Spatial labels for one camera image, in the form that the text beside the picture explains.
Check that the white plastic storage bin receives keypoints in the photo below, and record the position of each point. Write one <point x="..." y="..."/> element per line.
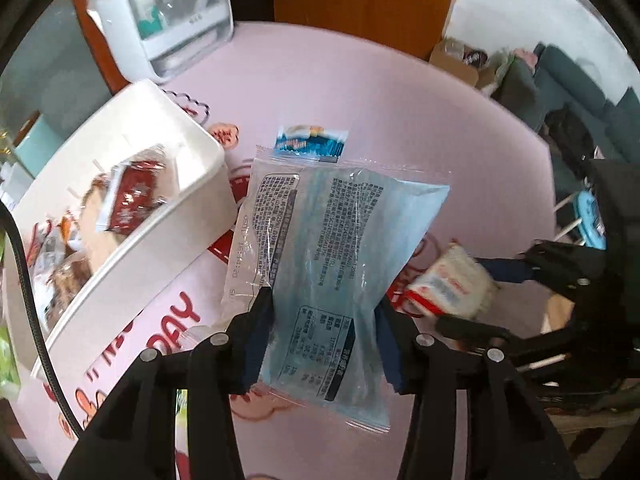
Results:
<point x="141" y="122"/>

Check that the brown white chocolate packet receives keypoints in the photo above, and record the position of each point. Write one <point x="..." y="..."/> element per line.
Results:
<point x="130" y="196"/>

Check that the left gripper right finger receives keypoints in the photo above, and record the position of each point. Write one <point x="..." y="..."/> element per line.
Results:
<point x="417" y="364"/>

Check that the silver grey snack packet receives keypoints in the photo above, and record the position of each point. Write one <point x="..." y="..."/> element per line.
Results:
<point x="45" y="254"/>

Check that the white dispenser box appliance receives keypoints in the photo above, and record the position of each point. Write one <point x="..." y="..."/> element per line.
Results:
<point x="160" y="39"/>

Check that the light blue snack bag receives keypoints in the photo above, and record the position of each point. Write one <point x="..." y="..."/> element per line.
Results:
<point x="352" y="232"/>

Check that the teal canister brown lid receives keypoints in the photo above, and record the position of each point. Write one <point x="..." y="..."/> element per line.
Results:
<point x="36" y="142"/>

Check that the dark green sofa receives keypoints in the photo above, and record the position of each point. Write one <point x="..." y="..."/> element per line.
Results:
<point x="555" y="81"/>

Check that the clear cake snack packet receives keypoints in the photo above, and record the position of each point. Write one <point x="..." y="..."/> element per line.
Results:
<point x="67" y="280"/>

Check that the cardboard box on floor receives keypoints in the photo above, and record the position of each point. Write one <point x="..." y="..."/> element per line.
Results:
<point x="468" y="64"/>

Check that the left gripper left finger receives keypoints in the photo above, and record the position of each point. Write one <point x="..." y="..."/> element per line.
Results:
<point x="226" y="363"/>

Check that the green wet wipes pack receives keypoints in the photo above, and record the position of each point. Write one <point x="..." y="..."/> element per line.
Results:
<point x="10" y="384"/>

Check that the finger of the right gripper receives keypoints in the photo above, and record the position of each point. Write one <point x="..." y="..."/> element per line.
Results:
<point x="478" y="336"/>
<point x="555" y="265"/>

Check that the small blue candy packet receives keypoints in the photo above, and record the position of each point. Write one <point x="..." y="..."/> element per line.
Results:
<point x="312" y="141"/>

